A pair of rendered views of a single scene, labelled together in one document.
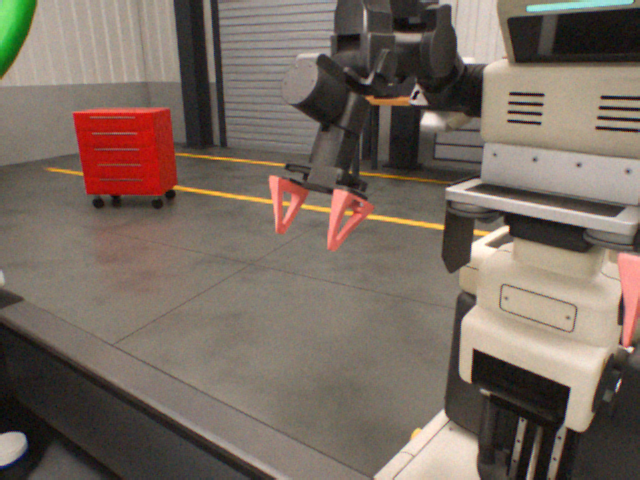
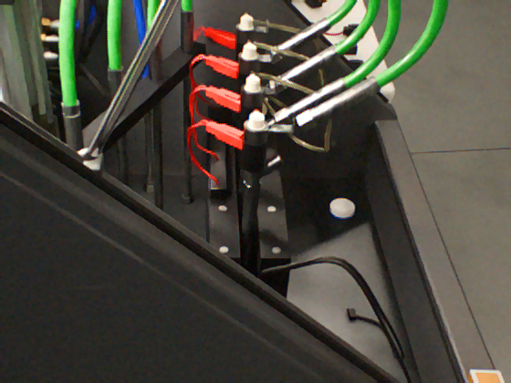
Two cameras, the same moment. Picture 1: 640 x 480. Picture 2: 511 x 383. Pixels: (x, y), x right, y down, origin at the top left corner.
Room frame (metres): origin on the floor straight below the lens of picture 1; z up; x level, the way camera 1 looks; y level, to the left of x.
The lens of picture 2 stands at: (-0.33, -0.31, 1.60)
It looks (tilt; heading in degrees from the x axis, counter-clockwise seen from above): 38 degrees down; 50
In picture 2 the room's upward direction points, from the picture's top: 4 degrees clockwise
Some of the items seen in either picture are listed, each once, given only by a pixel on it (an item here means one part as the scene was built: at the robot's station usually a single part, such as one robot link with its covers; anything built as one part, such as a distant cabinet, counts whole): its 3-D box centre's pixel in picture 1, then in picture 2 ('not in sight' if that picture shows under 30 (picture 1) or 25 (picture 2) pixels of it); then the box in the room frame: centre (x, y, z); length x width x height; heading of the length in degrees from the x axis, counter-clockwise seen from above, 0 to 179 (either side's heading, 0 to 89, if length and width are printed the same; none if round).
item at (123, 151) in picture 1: (129, 158); not in sight; (4.34, 1.76, 0.43); 0.70 x 0.46 x 0.86; 87
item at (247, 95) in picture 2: not in sight; (255, 159); (0.17, 0.30, 1.03); 0.05 x 0.03 x 0.21; 146
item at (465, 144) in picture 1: (428, 134); not in sight; (5.33, -1.20, 0.51); 1.60 x 0.70 x 1.03; 62
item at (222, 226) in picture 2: not in sight; (242, 213); (0.19, 0.34, 0.91); 0.34 x 0.10 x 0.15; 56
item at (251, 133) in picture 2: not in sight; (259, 197); (0.13, 0.24, 1.03); 0.05 x 0.03 x 0.21; 146
